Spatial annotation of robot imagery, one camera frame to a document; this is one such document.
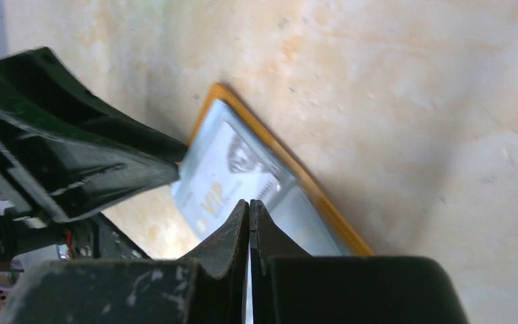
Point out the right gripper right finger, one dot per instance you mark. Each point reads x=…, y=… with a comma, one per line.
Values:
x=291, y=286

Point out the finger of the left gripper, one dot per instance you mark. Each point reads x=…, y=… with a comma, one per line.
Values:
x=40, y=96
x=63, y=181

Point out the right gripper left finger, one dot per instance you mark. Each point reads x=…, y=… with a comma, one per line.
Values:
x=206, y=285

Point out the white VIP card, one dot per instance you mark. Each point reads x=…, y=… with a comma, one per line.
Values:
x=215, y=178

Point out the tan leather card holder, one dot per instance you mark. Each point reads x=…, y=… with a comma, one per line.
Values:
x=301, y=208

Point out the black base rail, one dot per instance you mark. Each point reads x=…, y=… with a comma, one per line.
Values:
x=97, y=237

